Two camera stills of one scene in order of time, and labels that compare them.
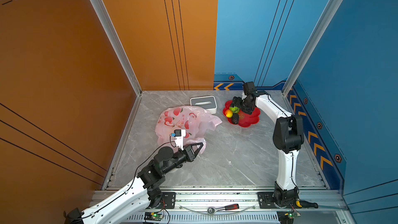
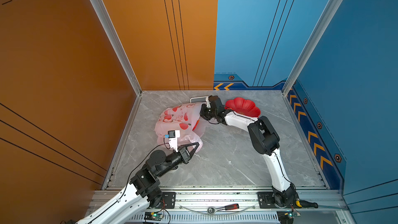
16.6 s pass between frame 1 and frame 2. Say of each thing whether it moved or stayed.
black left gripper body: stayed
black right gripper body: moved
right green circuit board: stayed
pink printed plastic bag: moved
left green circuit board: stayed
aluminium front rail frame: stayed
